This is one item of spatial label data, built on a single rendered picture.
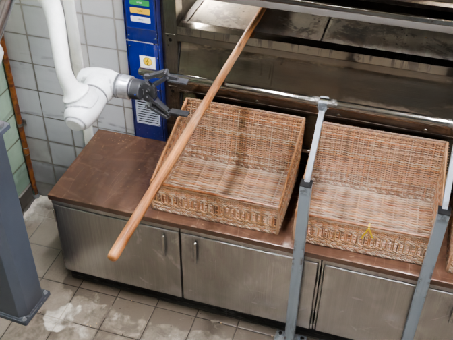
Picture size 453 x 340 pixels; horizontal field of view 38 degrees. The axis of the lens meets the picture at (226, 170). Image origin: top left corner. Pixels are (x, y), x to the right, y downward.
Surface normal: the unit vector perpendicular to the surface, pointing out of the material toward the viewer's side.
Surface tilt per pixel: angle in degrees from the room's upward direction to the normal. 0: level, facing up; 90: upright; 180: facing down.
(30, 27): 90
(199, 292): 90
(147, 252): 90
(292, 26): 0
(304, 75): 70
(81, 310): 0
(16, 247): 90
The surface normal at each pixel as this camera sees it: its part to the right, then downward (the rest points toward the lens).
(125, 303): 0.01, -0.78
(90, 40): -0.29, 0.60
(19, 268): 0.93, 0.23
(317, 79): -0.27, 0.29
